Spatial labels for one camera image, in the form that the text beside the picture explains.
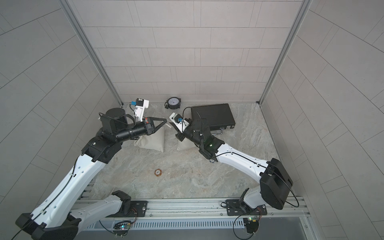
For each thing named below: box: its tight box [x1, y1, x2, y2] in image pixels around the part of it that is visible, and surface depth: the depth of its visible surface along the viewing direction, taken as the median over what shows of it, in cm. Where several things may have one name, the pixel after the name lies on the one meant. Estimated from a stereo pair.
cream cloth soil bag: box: [176, 137, 197, 151], surface depth 88 cm
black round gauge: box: [164, 97, 182, 110], surface depth 118 cm
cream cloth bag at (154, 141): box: [133, 127, 165, 153], surface depth 89 cm
